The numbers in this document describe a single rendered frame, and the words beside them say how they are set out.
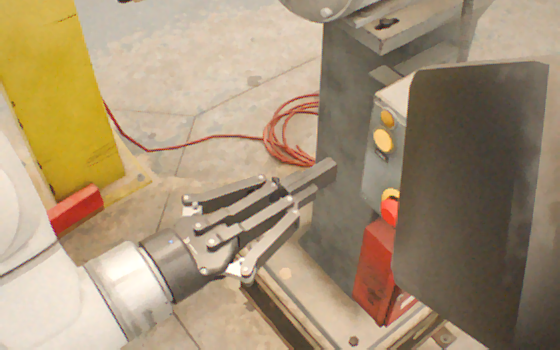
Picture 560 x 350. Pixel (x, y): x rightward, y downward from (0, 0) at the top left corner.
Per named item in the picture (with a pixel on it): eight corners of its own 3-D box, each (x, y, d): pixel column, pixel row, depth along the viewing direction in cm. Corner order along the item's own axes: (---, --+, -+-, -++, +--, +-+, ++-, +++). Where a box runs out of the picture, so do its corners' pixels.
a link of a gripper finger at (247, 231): (202, 239, 57) (209, 248, 56) (290, 189, 61) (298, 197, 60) (206, 259, 60) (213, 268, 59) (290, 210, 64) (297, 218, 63)
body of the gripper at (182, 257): (142, 265, 61) (211, 225, 65) (181, 321, 57) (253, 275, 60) (127, 226, 55) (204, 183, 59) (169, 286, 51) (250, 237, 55)
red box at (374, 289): (419, 246, 149) (449, 154, 121) (452, 277, 142) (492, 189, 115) (350, 298, 139) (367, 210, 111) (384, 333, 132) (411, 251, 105)
